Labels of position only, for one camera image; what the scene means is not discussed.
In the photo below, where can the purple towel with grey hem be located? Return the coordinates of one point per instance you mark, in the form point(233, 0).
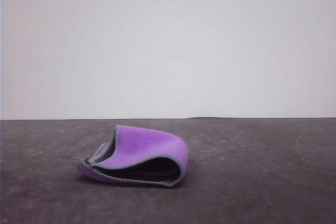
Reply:
point(147, 142)

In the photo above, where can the grey table cloth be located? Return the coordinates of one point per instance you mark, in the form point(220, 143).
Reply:
point(249, 182)

